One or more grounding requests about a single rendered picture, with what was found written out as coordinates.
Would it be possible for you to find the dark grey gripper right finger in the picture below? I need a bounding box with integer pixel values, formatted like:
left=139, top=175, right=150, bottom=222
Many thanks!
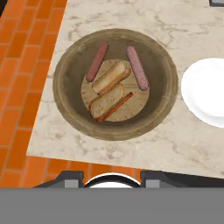
left=140, top=170, right=224, bottom=189

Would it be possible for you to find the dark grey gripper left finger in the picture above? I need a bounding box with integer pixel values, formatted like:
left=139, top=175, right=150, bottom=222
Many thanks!
left=32, top=171, right=85, bottom=189

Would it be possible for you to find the wide hot dog bun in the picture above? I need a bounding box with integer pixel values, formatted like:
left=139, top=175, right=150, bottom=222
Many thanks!
left=87, top=83, right=134, bottom=124

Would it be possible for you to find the white plate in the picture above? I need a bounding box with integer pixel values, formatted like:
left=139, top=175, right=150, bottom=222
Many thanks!
left=180, top=57, right=224, bottom=129

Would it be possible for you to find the slim hot dog bun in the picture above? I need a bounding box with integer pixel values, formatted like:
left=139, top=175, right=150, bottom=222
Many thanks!
left=91, top=59, right=132, bottom=96

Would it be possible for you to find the brown wooden bowl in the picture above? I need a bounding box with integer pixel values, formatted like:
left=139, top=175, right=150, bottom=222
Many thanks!
left=52, top=28, right=179, bottom=142

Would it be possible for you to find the pinkish purple sausage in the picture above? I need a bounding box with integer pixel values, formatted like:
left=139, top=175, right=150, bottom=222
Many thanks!
left=125, top=45, right=150, bottom=92

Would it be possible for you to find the reddish brown sausage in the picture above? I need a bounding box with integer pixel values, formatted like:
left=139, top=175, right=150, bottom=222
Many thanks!
left=85, top=41, right=109, bottom=83

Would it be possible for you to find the dark grey appliance corner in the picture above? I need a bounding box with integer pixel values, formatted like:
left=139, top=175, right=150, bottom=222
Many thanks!
left=208, top=0, right=224, bottom=8

